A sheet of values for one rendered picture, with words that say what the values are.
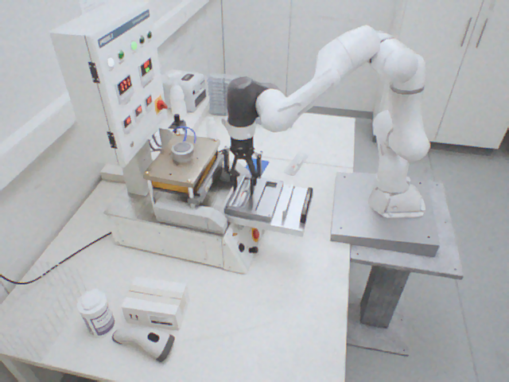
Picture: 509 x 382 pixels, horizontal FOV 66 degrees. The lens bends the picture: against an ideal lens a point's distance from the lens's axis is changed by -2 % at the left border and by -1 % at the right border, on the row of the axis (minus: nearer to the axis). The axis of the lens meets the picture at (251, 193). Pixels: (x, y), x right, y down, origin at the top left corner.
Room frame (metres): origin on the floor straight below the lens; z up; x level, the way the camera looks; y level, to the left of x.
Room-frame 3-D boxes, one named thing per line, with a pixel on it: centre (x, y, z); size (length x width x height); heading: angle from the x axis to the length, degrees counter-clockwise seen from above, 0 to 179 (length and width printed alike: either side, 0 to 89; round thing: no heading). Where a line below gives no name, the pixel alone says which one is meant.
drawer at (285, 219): (1.05, -0.06, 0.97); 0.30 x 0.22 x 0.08; 74
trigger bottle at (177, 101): (2.00, 0.40, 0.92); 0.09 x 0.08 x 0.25; 126
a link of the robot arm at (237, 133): (1.10, 0.04, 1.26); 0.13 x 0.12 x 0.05; 165
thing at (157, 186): (1.15, 0.23, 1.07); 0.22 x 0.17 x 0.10; 164
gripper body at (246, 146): (1.08, 0.03, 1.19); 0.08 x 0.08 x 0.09
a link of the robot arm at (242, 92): (1.10, -0.01, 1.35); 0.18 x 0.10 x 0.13; 104
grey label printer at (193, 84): (2.14, 0.40, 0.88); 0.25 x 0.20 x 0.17; 71
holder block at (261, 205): (1.07, -0.01, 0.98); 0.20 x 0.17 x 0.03; 164
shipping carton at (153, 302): (0.75, 0.31, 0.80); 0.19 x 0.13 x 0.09; 77
